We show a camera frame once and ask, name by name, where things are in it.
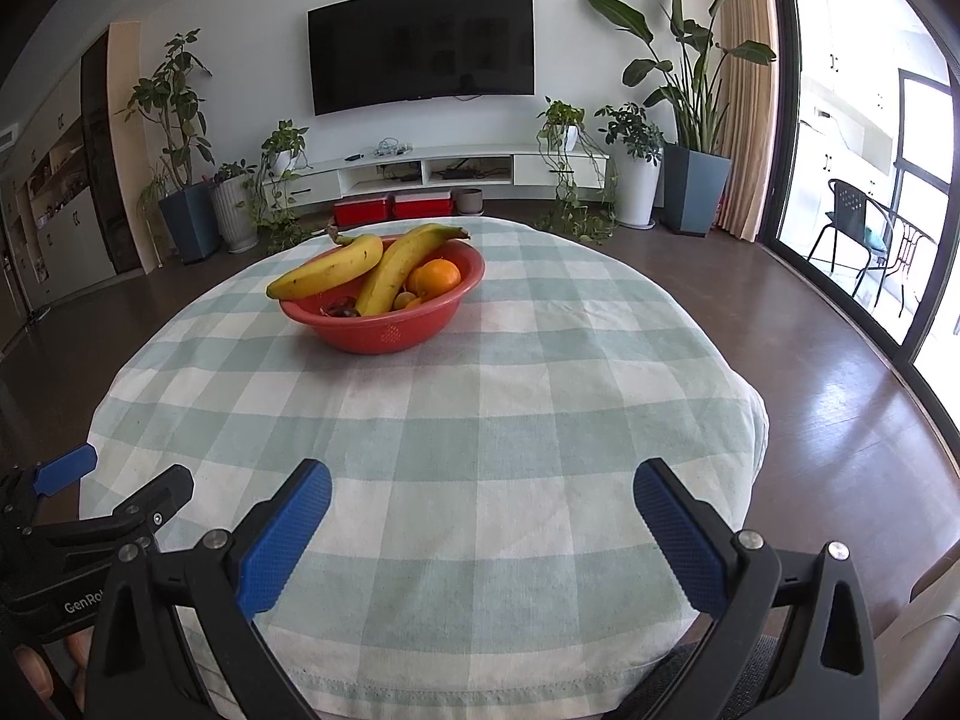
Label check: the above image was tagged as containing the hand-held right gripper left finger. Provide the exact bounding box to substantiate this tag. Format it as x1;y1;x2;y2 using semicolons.
86;459;333;720

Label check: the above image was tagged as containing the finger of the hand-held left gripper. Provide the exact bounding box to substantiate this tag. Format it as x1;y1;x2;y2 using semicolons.
0;442;98;533
15;463;196;548

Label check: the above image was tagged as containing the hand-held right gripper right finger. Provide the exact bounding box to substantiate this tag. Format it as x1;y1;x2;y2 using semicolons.
634;457;880;720

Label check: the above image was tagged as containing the red plastic colander bowl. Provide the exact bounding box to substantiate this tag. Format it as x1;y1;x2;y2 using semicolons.
279;236;486;356

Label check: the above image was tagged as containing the small yellow banana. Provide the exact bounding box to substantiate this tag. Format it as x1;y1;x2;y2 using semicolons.
267;225;385;302

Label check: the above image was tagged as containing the large yellow banana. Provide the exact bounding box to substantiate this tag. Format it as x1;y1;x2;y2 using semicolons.
352;223;473;317

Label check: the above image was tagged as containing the person's left hand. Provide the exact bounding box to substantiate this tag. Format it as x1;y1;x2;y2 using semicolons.
9;628;95;720

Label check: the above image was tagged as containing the green checked tablecloth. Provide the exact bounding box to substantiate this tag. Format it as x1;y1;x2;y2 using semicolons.
79;215;770;720

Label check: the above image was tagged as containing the beige armchair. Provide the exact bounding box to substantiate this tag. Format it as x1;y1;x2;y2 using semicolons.
874;555;960;720

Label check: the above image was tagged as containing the blue-grey planter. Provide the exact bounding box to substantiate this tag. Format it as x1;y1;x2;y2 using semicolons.
662;142;732;236
157;181;222;265

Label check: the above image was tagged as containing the white ribbed planter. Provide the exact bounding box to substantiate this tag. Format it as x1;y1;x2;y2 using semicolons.
210;176;260;254

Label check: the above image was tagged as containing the red storage box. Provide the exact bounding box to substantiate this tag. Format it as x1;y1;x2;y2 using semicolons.
393;190;453;220
334;195;395;227

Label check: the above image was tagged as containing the tall white planter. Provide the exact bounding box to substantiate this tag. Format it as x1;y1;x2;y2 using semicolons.
615;157;662;230

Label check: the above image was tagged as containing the metal balcony table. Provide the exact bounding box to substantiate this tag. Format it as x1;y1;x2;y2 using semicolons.
874;214;938;316

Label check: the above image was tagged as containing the black metal chair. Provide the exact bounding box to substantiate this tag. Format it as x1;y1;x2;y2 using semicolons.
806;178;901;301

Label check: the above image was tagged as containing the trailing pothos plant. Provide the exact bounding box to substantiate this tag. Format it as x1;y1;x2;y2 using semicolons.
536;96;620;241
251;118;312;248

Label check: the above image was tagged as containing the tall leafy plant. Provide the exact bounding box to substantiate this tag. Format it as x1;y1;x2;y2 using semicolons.
116;28;215;192

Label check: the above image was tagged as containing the white television cabinet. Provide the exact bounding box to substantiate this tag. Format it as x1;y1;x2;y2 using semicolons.
262;144;610;205

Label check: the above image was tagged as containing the bushy green plant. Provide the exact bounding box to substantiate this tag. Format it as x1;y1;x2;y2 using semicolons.
596;101;665;166

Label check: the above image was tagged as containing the beige curtain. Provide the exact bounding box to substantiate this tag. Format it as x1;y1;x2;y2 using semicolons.
712;0;781;243

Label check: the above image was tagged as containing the bird of paradise plant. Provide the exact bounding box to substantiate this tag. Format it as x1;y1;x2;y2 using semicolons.
585;0;777;155

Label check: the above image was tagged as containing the white balcony cabinet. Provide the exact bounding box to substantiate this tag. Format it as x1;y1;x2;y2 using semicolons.
795;0;901;196

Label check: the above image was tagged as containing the dark wall panel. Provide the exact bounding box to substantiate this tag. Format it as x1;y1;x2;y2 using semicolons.
81;37;145;276

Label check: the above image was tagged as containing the black sliding door frame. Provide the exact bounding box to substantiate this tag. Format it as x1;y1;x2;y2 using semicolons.
765;0;960;466

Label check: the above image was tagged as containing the black wall television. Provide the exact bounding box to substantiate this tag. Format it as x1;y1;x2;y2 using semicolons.
307;0;536;117

